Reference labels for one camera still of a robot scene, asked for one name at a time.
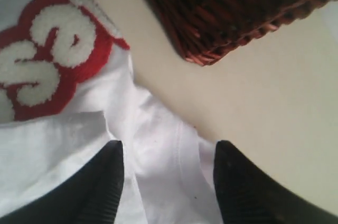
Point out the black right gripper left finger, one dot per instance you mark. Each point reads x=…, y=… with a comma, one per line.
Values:
x=92, y=195

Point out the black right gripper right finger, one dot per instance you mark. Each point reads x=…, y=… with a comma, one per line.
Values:
x=246, y=194

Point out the white t-shirt with red lettering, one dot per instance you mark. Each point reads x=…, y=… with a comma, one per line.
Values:
x=67, y=89

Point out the dark brown wicker basket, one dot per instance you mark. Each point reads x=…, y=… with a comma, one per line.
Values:
x=204, y=31

